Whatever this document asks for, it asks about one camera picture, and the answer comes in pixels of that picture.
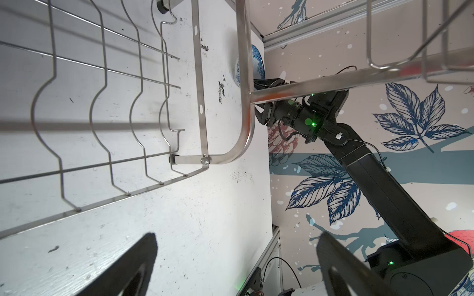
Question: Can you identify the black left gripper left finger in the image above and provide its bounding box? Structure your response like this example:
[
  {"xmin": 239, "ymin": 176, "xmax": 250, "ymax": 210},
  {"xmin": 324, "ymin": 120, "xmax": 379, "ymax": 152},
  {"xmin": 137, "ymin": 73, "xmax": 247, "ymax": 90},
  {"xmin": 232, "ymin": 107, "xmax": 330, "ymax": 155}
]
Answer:
[{"xmin": 78, "ymin": 233, "xmax": 158, "ymax": 296}]

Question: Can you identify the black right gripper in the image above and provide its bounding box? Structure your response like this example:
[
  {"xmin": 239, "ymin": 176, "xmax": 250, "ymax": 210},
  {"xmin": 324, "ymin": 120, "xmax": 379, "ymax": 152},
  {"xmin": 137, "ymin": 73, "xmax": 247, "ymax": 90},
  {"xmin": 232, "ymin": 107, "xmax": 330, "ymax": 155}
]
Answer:
[{"xmin": 254, "ymin": 78, "xmax": 288, "ymax": 126}]

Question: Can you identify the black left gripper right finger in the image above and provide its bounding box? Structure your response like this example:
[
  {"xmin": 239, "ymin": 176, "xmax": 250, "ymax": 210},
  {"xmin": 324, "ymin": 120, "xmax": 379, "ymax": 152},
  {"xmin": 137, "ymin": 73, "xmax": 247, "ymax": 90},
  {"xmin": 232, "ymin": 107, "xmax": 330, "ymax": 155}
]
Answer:
[{"xmin": 316, "ymin": 232, "xmax": 396, "ymax": 296}]

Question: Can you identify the blue floral small bowl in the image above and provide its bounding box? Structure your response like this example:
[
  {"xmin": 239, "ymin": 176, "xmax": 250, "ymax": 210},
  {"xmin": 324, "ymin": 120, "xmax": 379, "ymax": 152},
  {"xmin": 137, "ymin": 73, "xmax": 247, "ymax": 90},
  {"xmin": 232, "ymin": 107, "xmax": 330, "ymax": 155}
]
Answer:
[{"xmin": 233, "ymin": 44, "xmax": 266, "ymax": 86}]

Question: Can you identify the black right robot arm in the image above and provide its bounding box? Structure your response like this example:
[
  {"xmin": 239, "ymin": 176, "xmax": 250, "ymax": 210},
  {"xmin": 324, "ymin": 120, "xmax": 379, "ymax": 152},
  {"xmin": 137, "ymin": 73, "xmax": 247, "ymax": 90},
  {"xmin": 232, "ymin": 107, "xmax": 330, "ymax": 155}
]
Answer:
[{"xmin": 255, "ymin": 90, "xmax": 474, "ymax": 296}]

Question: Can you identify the steel two-tier dish rack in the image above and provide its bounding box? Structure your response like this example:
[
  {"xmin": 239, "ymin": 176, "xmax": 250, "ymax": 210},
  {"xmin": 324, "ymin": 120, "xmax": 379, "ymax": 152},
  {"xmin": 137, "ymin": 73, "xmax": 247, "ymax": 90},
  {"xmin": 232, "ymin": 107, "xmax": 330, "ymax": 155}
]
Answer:
[{"xmin": 1, "ymin": 1, "xmax": 474, "ymax": 239}]

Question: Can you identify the aluminium horizontal frame bar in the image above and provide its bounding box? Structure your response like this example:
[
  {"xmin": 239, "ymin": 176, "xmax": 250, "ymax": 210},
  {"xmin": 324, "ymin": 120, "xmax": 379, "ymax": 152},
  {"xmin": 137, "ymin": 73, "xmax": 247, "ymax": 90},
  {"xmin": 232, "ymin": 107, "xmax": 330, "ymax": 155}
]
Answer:
[{"xmin": 263, "ymin": 1, "xmax": 406, "ymax": 52}]

